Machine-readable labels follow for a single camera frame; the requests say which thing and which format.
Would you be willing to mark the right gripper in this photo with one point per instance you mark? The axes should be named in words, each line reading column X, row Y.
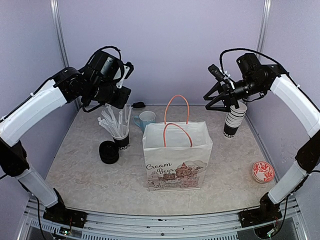
column 229, row 97

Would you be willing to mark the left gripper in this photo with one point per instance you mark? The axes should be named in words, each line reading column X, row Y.
column 120, row 102

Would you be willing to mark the white paper bag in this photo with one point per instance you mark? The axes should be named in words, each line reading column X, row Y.
column 176, row 155

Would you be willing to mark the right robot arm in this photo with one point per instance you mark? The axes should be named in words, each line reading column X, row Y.
column 258, row 78

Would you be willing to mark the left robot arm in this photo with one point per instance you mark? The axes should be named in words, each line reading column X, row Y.
column 100, row 80

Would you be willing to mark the stray black lid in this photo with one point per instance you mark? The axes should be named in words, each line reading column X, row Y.
column 138, row 105

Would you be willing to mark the bundle of white wrapped straws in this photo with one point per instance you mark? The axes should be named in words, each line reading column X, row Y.
column 117, row 126

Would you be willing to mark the stack of paper cups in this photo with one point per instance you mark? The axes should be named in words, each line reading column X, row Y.
column 234, row 119

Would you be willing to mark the light blue ceramic mug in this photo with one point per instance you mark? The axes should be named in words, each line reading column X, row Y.
column 144, row 118

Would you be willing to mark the black cup holding straws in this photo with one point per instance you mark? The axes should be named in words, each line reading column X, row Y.
column 122, row 142

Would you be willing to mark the stack of black lids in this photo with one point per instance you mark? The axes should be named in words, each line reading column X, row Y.
column 109, row 152

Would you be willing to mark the red patterned white bowl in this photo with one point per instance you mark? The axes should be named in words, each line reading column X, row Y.
column 262, row 172

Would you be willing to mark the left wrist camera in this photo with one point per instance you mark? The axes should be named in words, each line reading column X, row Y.
column 123, row 72

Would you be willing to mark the right aluminium post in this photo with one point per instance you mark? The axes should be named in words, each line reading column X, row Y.
column 264, row 25

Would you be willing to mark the aluminium post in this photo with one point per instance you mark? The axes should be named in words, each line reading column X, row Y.
column 59, row 31
column 264, row 25

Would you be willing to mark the left aluminium post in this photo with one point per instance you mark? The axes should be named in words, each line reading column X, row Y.
column 59, row 31

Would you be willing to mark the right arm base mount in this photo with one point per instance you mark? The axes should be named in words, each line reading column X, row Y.
column 260, row 215

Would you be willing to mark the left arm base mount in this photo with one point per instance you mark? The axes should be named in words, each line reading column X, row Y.
column 58, row 213

